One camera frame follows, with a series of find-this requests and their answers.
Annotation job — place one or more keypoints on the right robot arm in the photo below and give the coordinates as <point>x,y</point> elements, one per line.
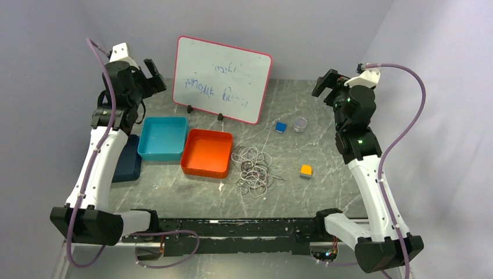
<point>387,242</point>

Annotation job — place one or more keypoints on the blue small block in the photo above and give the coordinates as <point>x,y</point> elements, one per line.
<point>280,127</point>

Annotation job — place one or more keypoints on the light blue tray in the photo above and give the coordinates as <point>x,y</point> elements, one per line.
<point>163,138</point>

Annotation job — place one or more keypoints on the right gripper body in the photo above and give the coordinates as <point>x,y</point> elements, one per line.
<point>339,92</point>

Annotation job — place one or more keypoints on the orange small block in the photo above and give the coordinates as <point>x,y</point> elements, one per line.
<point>306,171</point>

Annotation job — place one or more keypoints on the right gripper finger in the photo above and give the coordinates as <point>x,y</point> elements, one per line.
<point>325,94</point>
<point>329,80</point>

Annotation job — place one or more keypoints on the dark blue tray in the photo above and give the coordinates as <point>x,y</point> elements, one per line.
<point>128,166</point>

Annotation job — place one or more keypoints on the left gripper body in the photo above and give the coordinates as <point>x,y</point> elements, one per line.
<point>143,89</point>

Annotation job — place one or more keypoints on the pink framed whiteboard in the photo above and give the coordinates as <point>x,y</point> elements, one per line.
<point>221,79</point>

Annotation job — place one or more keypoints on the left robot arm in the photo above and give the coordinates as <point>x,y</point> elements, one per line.
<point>84,219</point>

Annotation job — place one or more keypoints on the clear plastic cup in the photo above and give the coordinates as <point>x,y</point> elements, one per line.
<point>300,124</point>

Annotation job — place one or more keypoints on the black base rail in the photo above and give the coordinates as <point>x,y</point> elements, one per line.
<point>296,235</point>

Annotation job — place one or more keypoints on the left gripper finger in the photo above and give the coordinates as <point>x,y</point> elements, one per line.
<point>151,67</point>
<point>158,84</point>

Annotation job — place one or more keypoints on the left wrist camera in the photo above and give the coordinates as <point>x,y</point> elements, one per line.
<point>121,52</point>

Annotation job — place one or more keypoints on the orange tray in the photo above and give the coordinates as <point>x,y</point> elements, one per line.
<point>207,153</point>

